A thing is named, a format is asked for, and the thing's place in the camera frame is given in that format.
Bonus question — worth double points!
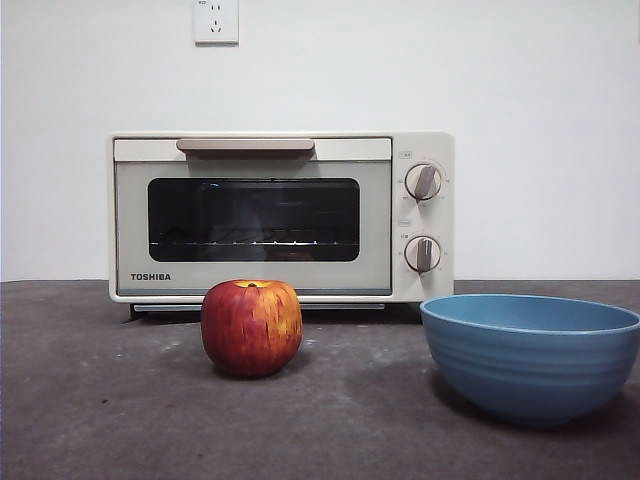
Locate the oven door with tan handle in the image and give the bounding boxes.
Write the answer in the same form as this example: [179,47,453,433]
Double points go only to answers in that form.
[113,137,393,297]

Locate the red yellow apple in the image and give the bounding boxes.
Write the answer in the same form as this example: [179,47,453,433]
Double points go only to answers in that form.
[200,279,304,379]

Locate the blue ribbed bowl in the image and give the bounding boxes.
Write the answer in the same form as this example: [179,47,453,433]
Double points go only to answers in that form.
[419,293,640,428]

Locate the cream Toshiba toaster oven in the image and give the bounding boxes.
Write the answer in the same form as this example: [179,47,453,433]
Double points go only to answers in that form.
[108,130,455,325]

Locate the cream timer knob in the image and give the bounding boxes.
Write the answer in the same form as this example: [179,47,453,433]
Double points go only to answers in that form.
[403,235,443,275]

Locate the cream temperature knob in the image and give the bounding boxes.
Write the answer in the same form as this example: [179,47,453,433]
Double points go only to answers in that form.
[403,163,444,202]

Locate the metal wire oven rack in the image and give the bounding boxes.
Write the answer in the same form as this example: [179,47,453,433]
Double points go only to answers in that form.
[149,238,360,249]

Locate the white wall socket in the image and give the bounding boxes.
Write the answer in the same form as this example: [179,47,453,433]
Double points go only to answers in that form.
[193,0,240,47]

